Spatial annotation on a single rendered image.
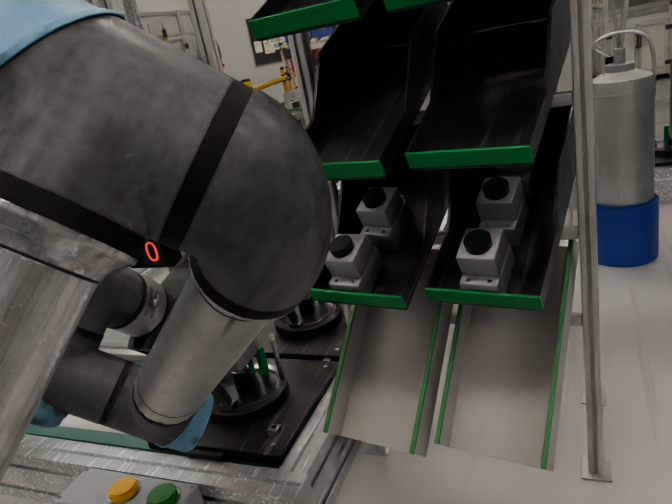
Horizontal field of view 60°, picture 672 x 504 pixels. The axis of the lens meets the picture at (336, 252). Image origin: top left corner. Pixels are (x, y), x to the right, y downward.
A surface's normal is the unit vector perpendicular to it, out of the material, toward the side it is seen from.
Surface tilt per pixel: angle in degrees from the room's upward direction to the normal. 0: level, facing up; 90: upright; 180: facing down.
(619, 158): 90
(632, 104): 90
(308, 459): 0
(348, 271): 115
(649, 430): 0
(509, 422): 45
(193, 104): 60
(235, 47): 90
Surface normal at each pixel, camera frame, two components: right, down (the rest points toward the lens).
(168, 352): -0.73, 0.24
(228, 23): -0.23, 0.39
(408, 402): -0.49, -0.37
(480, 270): -0.39, 0.75
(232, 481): -0.18, -0.92
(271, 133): 0.62, -0.31
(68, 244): 0.22, 0.73
